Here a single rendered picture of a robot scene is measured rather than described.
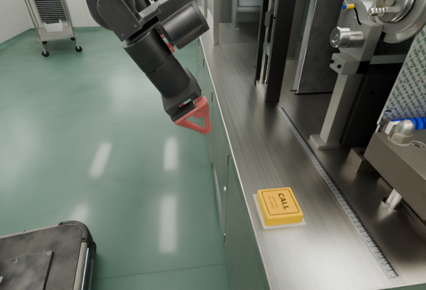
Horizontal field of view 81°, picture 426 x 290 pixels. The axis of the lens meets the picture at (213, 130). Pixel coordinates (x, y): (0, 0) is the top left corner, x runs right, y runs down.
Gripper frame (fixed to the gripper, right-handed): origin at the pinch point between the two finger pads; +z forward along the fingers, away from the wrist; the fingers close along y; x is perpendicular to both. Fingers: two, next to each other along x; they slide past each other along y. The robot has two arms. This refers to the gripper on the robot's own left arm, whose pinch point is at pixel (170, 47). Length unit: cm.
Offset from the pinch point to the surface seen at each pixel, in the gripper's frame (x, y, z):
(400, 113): -35, -57, 20
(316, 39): -41.4, -19.3, 17.9
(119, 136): 88, 105, 70
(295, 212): -6, -66, 17
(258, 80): -21.1, -9.0, 26.2
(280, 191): -6, -61, 17
